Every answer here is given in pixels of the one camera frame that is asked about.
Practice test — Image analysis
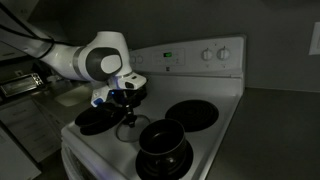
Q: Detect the white wall outlet plate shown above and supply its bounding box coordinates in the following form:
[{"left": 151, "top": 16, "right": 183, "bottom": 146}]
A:
[{"left": 307, "top": 21, "right": 320, "bottom": 56}]

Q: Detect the white electric stove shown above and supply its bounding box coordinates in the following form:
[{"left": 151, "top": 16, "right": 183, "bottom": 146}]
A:
[{"left": 60, "top": 34, "right": 247, "bottom": 180}]

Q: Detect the glass lid with black knob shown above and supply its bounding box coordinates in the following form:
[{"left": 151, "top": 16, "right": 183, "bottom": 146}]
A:
[{"left": 115, "top": 113, "right": 151, "bottom": 144}]

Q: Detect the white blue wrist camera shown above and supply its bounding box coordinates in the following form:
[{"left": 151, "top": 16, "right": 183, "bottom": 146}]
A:
[{"left": 90, "top": 86, "right": 112, "bottom": 108}]

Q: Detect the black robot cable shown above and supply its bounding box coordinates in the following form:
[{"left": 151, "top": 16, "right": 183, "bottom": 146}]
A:
[{"left": 0, "top": 3, "right": 56, "bottom": 48}]

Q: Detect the white kitchen cabinet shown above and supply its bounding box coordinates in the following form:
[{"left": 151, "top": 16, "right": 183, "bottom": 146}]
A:
[{"left": 0, "top": 97, "right": 63, "bottom": 164}]

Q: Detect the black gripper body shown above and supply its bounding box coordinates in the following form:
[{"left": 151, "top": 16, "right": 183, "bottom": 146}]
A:
[{"left": 109, "top": 84, "right": 149, "bottom": 111}]

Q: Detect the kitchen sink basin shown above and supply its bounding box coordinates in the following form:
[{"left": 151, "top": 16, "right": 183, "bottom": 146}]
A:
[{"left": 54, "top": 83, "right": 96, "bottom": 108}]

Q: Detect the black coil stove burner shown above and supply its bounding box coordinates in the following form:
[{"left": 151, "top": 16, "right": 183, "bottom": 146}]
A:
[
  {"left": 134, "top": 139, "right": 195, "bottom": 180},
  {"left": 164, "top": 99, "right": 220, "bottom": 133}
]

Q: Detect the silver toaster oven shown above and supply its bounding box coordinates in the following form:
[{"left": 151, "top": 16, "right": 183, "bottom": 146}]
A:
[{"left": 0, "top": 72, "right": 45, "bottom": 98}]

